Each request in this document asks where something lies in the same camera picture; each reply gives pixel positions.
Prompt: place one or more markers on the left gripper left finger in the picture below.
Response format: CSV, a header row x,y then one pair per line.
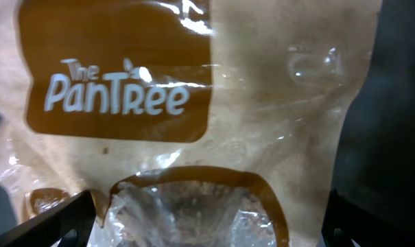
x,y
53,223

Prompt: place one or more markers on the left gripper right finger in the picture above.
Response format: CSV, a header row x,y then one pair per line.
x,y
347,225

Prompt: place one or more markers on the beige PanTree snack pouch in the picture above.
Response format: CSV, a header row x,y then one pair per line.
x,y
182,123

